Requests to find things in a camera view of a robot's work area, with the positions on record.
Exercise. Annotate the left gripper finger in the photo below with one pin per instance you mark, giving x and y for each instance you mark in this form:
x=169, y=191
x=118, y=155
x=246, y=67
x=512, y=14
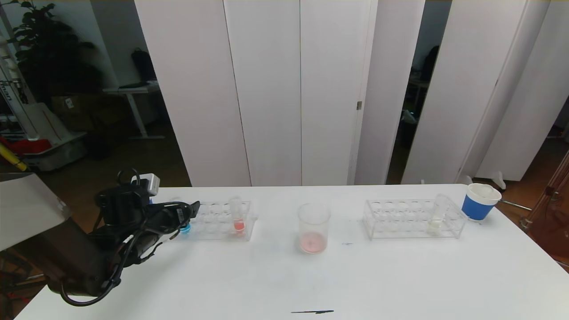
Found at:
x=194, y=209

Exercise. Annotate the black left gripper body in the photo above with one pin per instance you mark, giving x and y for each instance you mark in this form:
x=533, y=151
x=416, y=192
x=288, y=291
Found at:
x=182, y=215

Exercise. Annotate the test tube with blue pigment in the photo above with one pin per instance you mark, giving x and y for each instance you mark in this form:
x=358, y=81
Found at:
x=186, y=229

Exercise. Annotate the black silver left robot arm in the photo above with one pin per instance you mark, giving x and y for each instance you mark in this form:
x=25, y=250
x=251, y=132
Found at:
x=75, y=258

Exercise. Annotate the clear plastic test tube rack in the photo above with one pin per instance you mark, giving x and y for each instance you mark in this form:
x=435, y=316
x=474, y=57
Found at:
x=400, y=222
x=218, y=222

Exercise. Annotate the clear glass beaker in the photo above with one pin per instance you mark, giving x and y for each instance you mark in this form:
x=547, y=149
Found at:
x=314, y=242

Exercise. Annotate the test tube with yellow pigment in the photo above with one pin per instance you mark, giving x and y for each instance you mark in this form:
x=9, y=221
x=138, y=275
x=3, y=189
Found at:
x=434, y=226

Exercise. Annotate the white desk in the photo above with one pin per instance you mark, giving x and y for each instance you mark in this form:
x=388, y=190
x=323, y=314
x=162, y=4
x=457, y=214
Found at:
x=129, y=89

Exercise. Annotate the white machine base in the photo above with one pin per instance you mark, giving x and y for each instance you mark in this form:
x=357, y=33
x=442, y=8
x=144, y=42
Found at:
x=53, y=151

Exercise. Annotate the brown cardboard box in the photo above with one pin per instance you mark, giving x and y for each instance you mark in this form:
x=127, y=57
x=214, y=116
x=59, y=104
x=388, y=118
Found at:
x=78, y=106

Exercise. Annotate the black backpack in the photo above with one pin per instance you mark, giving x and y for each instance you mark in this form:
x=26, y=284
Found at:
x=143, y=66

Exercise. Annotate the white folding screen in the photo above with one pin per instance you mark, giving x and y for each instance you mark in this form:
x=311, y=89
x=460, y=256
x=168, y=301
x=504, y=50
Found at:
x=266, y=66
x=471, y=66

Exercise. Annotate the red plastic object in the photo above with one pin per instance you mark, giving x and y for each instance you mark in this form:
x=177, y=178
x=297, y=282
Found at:
x=26, y=146

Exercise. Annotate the yellow pole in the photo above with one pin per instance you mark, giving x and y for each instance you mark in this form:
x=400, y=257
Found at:
x=11, y=158

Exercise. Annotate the dark green potted plant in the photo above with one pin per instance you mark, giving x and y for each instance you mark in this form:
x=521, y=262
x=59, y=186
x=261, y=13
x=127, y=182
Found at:
x=49, y=53

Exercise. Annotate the white banner stand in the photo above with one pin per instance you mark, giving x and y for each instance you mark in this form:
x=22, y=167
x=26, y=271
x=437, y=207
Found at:
x=13, y=89

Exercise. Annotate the blue white paper cup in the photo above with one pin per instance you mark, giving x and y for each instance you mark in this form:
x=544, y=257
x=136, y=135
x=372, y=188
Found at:
x=475, y=208

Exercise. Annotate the white screen foot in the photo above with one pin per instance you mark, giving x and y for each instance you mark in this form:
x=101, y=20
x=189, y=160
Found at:
x=498, y=181

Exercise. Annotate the brown metal stand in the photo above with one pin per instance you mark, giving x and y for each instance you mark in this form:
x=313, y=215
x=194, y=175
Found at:
x=551, y=222

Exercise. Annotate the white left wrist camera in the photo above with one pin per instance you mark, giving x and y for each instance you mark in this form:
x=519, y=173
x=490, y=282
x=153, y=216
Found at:
x=150, y=183

